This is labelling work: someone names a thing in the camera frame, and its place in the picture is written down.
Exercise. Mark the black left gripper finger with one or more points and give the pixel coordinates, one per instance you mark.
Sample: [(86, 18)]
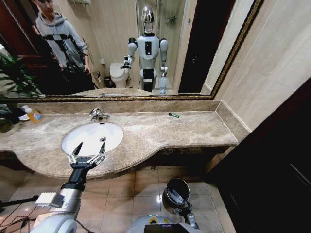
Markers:
[(76, 151), (102, 151)]

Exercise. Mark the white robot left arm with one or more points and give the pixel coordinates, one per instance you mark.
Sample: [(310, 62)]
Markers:
[(68, 201)]

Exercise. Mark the chrome sink drain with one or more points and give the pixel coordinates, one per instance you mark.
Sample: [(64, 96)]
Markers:
[(103, 139)]

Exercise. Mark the white oval sink basin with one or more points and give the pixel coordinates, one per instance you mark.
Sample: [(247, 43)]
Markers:
[(87, 137)]

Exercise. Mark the small green trash piece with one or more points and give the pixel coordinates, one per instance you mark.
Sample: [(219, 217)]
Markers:
[(174, 115)]

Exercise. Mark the chrome faucet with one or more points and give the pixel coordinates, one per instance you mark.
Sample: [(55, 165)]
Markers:
[(96, 114)]

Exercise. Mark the white robot front shell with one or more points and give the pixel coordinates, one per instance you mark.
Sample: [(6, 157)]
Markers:
[(139, 224)]

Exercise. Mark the orange soap pump bottle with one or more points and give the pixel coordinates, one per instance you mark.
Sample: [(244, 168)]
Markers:
[(35, 116)]

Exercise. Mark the small white dish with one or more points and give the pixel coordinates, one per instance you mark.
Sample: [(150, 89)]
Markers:
[(23, 118)]

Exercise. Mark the black stand rod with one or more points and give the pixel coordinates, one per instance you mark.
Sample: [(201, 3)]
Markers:
[(19, 202)]

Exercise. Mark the dark wooden door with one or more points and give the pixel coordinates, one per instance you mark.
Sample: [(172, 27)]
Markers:
[(267, 170)]

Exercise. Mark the green leafy plant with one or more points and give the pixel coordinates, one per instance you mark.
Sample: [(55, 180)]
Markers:
[(17, 72)]

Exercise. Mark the gold framed wall mirror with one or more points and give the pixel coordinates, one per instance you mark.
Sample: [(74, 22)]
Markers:
[(111, 36)]

